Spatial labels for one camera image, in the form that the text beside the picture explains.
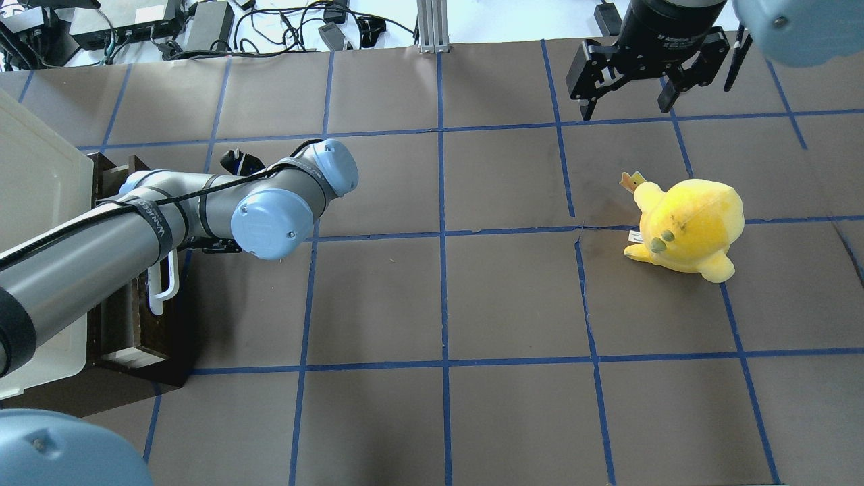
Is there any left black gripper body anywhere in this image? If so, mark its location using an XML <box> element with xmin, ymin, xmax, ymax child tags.
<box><xmin>220</xmin><ymin>150</ymin><xmax>266</xmax><ymax>178</ymax></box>

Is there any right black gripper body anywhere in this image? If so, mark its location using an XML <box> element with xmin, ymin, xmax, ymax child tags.
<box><xmin>618</xmin><ymin>1</ymin><xmax>726</xmax><ymax>79</ymax></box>

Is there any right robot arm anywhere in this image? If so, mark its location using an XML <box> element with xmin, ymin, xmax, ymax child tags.
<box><xmin>566</xmin><ymin>1</ymin><xmax>862</xmax><ymax>121</ymax></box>

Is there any yellow plush toy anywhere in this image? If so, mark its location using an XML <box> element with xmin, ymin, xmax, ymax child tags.
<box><xmin>620</xmin><ymin>171</ymin><xmax>746</xmax><ymax>284</ymax></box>

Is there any white cabinet box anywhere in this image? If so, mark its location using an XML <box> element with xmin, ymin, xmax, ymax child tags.
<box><xmin>1</xmin><ymin>91</ymin><xmax>93</xmax><ymax>400</ymax></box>

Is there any white drawer handle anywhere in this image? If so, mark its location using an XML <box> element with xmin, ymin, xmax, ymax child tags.
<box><xmin>146</xmin><ymin>250</ymin><xmax>180</xmax><ymax>316</ymax></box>

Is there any aluminium frame post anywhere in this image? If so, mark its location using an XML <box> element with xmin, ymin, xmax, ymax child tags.
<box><xmin>416</xmin><ymin>0</ymin><xmax>451</xmax><ymax>53</ymax></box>

